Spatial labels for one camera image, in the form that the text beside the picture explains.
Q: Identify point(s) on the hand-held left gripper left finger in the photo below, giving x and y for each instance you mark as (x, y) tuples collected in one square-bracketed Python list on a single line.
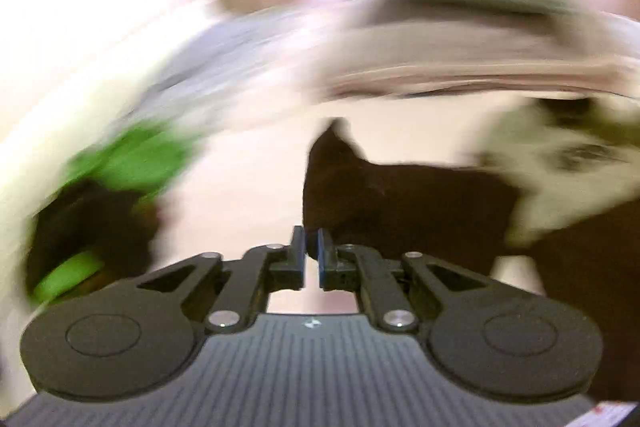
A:
[(299, 254)]

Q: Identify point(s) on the green and black object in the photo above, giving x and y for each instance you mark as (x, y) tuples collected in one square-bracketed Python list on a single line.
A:
[(100, 217)]

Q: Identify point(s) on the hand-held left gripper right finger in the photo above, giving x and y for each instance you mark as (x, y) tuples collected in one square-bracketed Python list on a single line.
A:
[(324, 257)]

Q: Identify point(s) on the bed with pink sheet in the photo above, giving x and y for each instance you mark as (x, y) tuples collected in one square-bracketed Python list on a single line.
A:
[(240, 187)]

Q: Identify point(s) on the folded beige blanket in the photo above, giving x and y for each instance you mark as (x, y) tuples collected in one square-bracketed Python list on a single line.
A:
[(450, 52)]

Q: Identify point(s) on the pale green printed cloth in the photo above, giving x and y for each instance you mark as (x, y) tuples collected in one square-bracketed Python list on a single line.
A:
[(540, 179)]

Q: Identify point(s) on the dark brown garment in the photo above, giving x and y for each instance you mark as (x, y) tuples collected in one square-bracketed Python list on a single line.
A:
[(410, 207)]

